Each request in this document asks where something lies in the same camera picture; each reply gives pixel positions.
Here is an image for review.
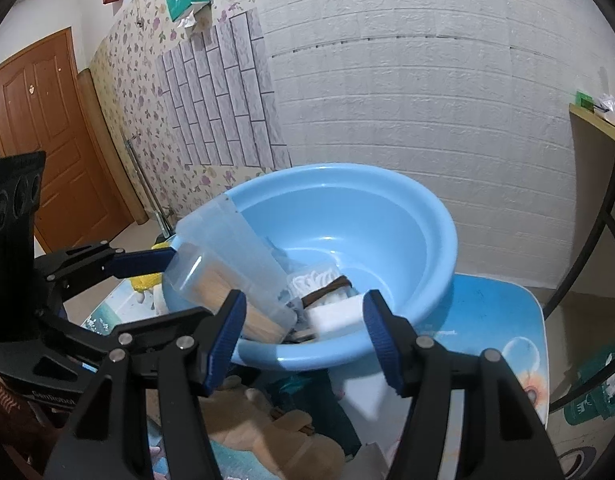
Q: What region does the beige plush toy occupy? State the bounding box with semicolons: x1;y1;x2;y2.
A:
199;376;345;480

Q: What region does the clear box of toothpicks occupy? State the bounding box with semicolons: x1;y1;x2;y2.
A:
163;242;300;345

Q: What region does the dark teal packet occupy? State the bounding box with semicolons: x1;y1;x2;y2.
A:
254;370;362;458

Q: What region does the bag of cotton swabs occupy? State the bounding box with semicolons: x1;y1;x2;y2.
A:
286;263;355;309

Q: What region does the clear plastic lid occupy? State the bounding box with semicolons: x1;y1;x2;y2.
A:
165;194;291;318

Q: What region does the white tissue pack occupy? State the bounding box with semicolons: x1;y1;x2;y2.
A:
305;295;365;340

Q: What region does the green trash bag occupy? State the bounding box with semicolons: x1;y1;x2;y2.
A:
563;344;615;426

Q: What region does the yellow side table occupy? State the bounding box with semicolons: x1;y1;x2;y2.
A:
544;104;615;324

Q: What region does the blue plastic basin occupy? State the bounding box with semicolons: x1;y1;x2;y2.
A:
162;161;459;372

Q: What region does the brown wooden door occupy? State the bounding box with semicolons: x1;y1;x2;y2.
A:
0;28;149;252

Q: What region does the green small box on table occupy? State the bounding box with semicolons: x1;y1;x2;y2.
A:
575;91;595;112

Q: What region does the dustpan with handle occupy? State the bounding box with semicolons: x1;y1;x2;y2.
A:
124;138;175;240

